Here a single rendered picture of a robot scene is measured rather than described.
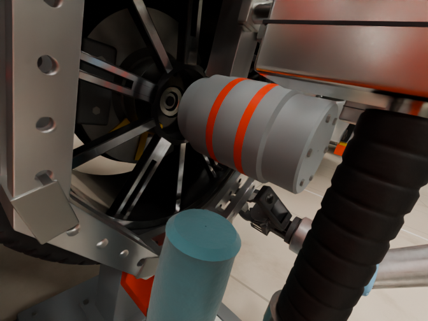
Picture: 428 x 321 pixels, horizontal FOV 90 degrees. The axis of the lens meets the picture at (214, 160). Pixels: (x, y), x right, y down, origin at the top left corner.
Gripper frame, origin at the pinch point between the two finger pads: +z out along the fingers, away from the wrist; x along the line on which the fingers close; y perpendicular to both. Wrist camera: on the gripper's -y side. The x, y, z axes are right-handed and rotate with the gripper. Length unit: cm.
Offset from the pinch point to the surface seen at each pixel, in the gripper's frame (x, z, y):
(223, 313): -29, -6, 50
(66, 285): -60, 48, 30
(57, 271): -60, 58, 30
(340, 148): 240, 12, 241
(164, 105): -1.4, 8.3, -30.0
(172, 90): 1.5, 7.7, -31.7
